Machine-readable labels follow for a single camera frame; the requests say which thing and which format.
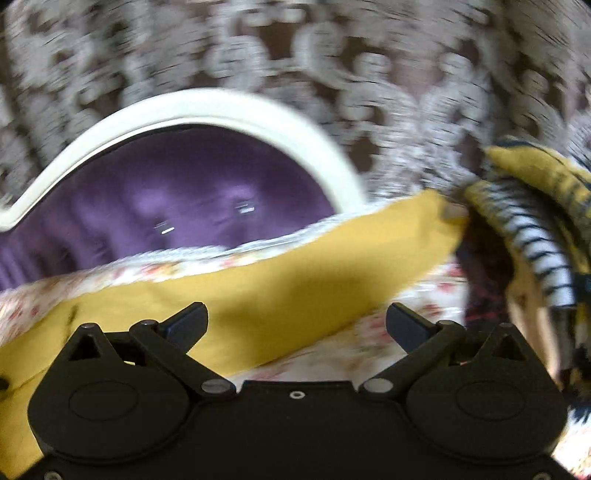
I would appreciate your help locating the damask patterned curtain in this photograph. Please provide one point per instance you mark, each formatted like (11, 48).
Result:
(411, 90)

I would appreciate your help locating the mustard yellow sweater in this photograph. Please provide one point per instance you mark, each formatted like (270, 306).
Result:
(258, 286)

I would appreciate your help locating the purple tufted white-framed headboard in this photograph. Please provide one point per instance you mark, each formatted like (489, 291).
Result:
(202, 167)

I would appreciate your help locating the floral bed cover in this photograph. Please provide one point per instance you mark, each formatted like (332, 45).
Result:
(323, 332)

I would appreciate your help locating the striped crochet blanket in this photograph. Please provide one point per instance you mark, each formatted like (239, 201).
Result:
(526, 254)

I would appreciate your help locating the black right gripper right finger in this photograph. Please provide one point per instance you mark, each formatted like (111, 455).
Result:
(425, 343)

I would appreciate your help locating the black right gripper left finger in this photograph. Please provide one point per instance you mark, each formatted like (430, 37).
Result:
(167, 345)

